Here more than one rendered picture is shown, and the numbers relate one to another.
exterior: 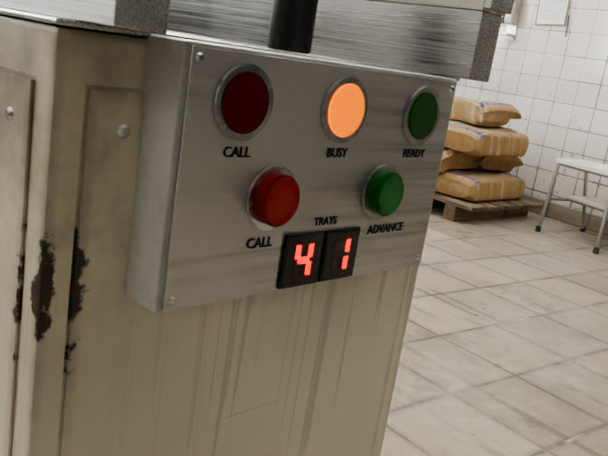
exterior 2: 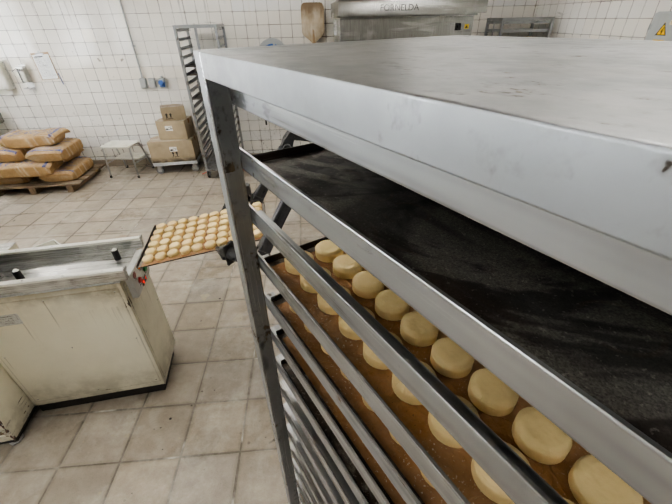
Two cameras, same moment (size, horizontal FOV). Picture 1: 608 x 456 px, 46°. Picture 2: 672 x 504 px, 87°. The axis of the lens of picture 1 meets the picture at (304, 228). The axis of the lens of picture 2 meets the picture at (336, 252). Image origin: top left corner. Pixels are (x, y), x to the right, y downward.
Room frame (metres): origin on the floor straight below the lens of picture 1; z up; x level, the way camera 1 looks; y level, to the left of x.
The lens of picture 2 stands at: (-1.27, 0.55, 1.85)
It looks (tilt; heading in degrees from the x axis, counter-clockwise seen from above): 33 degrees down; 307
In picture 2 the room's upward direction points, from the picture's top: 1 degrees counter-clockwise
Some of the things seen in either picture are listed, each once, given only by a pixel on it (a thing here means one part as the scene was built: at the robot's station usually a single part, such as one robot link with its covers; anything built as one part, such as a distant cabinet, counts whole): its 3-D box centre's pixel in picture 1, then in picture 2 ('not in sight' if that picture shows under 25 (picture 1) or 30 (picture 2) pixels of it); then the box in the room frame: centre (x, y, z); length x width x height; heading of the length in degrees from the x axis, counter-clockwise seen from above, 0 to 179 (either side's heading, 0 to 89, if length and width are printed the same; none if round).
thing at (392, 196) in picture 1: (382, 192); not in sight; (0.47, -0.05, 0.76); 0.03 x 0.02 x 0.03; 138
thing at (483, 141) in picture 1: (477, 137); (56, 149); (4.53, -0.98, 0.47); 0.72 x 0.42 x 0.17; 136
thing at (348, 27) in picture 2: not in sight; (394, 94); (1.11, -3.94, 1.01); 1.56 x 1.20 x 2.01; 41
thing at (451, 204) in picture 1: (432, 190); (49, 179); (4.74, -0.81, 0.06); 1.20 x 0.80 x 0.11; 43
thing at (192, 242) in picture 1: (314, 173); (137, 272); (0.44, 0.00, 0.77); 0.24 x 0.04 x 0.14; 138
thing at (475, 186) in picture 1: (473, 182); (68, 168); (4.53, -1.02, 0.19); 0.72 x 0.42 x 0.15; 135
